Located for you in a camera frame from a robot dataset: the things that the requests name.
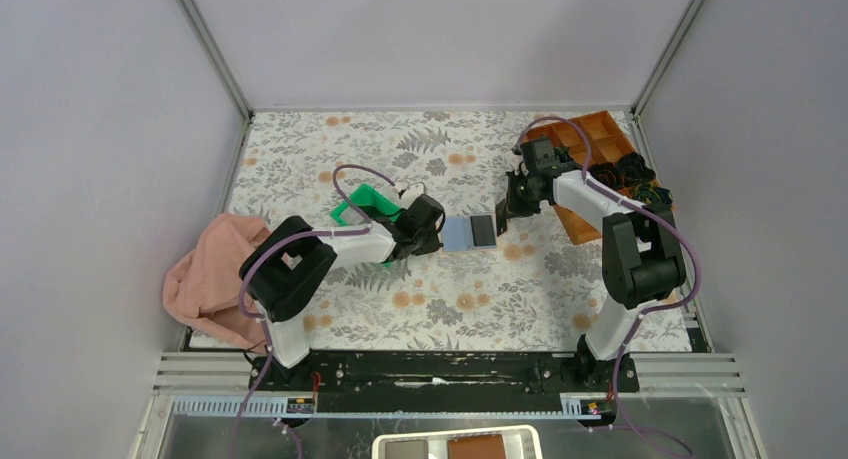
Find beige blue card holder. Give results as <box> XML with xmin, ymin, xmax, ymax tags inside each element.
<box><xmin>440</xmin><ymin>216</ymin><xmax>489</xmax><ymax>253</ymax></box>

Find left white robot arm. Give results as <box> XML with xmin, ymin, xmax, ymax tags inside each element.
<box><xmin>237</xmin><ymin>194</ymin><xmax>446</xmax><ymax>390</ymax></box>

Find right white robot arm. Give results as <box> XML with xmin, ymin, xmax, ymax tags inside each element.
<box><xmin>496</xmin><ymin>137</ymin><xmax>686</xmax><ymax>391</ymax></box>

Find green plastic bin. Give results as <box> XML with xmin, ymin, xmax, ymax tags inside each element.
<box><xmin>329</xmin><ymin>184</ymin><xmax>401</xmax><ymax>268</ymax></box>

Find dark floral rolled sock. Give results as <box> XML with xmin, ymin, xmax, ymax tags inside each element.
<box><xmin>631</xmin><ymin>182</ymin><xmax>674</xmax><ymax>208</ymax></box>
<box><xmin>588</xmin><ymin>162</ymin><xmax>624</xmax><ymax>190</ymax></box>
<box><xmin>615</xmin><ymin>152</ymin><xmax>656</xmax><ymax>187</ymax></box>

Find orange compartment tray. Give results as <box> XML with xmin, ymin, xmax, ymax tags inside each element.
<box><xmin>518</xmin><ymin>110</ymin><xmax>676</xmax><ymax>247</ymax></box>

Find floral patterned table mat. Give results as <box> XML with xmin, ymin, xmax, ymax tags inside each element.
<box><xmin>228</xmin><ymin>111</ymin><xmax>607</xmax><ymax>351</ymax></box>

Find pink cloth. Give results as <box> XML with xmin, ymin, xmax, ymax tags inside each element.
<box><xmin>162</xmin><ymin>213</ymin><xmax>270</xmax><ymax>353</ymax></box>

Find white device with screen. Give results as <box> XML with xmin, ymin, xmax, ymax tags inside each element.
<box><xmin>371</xmin><ymin>425</ymin><xmax>543</xmax><ymax>458</ymax></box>

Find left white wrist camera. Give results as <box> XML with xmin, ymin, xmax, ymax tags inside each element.
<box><xmin>398</xmin><ymin>182</ymin><xmax>427</xmax><ymax>209</ymax></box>

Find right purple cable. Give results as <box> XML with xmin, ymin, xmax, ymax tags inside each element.
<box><xmin>515</xmin><ymin>114</ymin><xmax>704</xmax><ymax>457</ymax></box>

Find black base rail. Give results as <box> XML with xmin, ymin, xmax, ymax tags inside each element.
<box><xmin>249</xmin><ymin>350</ymin><xmax>640</xmax><ymax>414</ymax></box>

